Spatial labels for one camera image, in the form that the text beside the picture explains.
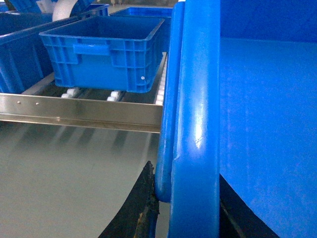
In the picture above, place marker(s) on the steel roller shelf rack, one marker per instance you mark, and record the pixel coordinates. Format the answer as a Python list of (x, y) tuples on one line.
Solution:
[(43, 104)]

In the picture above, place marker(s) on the blue crate on shelf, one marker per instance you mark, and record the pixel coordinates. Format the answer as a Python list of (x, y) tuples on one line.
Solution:
[(106, 52)]

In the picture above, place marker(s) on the blue crate far left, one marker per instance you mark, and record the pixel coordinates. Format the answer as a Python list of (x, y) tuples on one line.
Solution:
[(24, 60)]

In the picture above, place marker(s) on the blue crate behind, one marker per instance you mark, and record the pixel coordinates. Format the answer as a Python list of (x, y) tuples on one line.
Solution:
[(158, 12)]

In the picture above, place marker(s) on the white cylindrical object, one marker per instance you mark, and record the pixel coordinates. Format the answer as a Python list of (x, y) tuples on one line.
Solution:
[(63, 9)]

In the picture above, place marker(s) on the blue plastic crate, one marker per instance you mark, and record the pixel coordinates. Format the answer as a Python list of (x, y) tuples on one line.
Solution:
[(240, 102)]

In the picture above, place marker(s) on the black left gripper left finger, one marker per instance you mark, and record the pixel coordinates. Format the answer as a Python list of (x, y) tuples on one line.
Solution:
[(137, 218)]

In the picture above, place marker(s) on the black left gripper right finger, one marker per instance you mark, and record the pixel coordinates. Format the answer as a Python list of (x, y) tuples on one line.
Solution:
[(236, 219)]

